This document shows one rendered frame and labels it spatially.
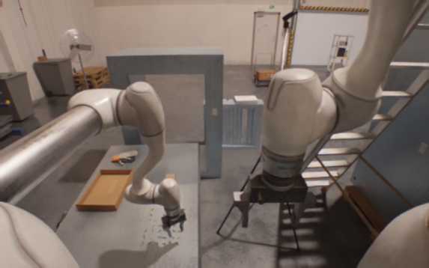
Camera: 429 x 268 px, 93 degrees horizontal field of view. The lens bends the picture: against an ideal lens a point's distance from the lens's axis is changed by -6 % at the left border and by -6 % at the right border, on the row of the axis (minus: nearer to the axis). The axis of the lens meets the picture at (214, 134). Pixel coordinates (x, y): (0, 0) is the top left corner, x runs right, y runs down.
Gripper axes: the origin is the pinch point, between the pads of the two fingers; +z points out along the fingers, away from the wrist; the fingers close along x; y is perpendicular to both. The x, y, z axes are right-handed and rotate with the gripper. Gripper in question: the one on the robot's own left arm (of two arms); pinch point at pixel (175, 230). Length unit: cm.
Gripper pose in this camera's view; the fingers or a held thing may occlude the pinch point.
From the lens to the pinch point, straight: 142.2
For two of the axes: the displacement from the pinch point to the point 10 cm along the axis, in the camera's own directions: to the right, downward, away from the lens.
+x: 8.5, -2.5, 4.6
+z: 0.0, 8.8, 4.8
